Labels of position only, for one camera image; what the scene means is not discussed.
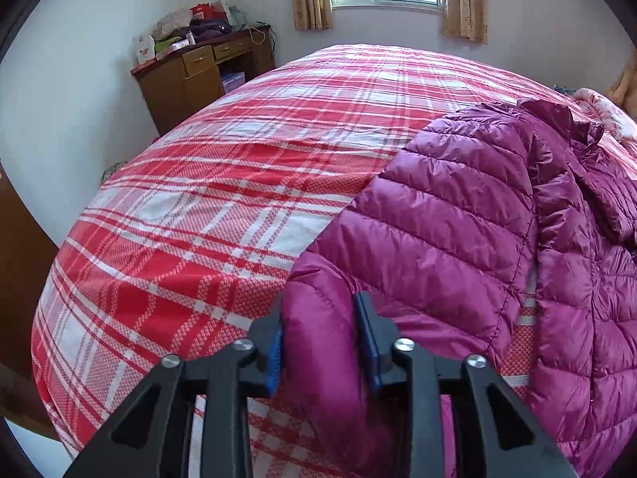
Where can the red plaid bed sheet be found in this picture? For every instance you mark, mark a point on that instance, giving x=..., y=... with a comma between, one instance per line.
x=199, y=209

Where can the white box with red print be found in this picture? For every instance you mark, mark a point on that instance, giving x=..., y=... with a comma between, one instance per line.
x=144, y=50

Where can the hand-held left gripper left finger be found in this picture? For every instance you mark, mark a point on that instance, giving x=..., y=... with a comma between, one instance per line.
x=273, y=358

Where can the brown wooden door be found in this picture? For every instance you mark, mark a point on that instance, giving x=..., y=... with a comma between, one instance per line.
x=25, y=284

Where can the white plastic bag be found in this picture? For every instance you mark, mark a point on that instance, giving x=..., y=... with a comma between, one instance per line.
x=171, y=22

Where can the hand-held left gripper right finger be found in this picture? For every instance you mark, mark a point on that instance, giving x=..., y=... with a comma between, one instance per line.
x=366, y=343

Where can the red paper bag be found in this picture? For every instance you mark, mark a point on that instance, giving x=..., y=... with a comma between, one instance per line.
x=206, y=10

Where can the purple down jacket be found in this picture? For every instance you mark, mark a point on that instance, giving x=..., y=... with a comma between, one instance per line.
x=448, y=209

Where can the blue stack under desk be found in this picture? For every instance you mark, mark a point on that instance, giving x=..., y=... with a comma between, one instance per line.
x=234, y=82

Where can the brown wooden desk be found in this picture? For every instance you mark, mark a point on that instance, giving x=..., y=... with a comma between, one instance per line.
x=169, y=89

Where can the dark purple clothes pile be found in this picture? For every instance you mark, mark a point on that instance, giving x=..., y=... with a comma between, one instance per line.
x=209, y=30

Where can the pink floral quilt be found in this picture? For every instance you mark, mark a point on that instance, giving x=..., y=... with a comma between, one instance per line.
x=617, y=114

